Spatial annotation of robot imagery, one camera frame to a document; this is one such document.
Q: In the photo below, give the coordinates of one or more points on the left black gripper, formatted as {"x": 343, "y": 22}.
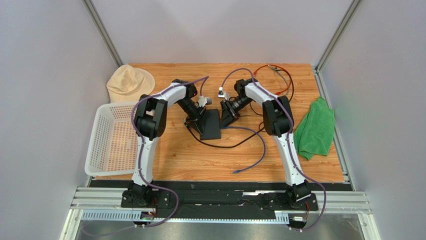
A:
{"x": 198, "y": 120}

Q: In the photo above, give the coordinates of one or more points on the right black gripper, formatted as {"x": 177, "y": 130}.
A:
{"x": 227, "y": 111}

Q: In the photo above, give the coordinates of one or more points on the black network switch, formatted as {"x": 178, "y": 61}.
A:
{"x": 211, "y": 125}

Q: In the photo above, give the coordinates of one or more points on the white plastic basket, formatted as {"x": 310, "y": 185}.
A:
{"x": 113, "y": 144}

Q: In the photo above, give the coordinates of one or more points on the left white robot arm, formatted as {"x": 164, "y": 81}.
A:
{"x": 150, "y": 118}

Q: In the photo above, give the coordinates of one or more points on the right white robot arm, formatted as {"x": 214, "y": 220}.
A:
{"x": 279, "y": 124}

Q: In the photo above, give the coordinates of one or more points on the beige bucket hat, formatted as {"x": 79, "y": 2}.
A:
{"x": 128, "y": 83}

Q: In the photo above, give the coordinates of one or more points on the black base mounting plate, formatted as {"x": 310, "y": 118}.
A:
{"x": 217, "y": 200}

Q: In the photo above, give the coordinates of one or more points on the green cloth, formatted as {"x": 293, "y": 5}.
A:
{"x": 315, "y": 133}

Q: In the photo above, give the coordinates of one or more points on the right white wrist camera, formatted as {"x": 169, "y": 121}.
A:
{"x": 223, "y": 94}

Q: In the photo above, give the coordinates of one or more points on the aluminium front rail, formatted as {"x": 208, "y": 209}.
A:
{"x": 95, "y": 204}

